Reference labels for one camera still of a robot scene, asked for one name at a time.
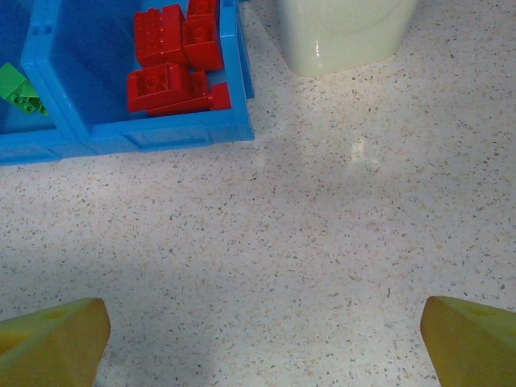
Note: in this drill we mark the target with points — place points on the white knife block salmon top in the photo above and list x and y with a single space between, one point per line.
342 36

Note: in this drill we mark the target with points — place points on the large red lego brick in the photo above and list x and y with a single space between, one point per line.
159 36

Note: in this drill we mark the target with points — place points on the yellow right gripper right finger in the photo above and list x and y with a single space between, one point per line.
475 346

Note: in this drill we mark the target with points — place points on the green lego brick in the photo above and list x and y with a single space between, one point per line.
12 78
28 102

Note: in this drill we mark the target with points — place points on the blue plastic bin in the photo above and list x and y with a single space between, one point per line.
24 149
92 80

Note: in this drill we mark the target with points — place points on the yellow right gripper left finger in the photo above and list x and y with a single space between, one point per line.
48 346

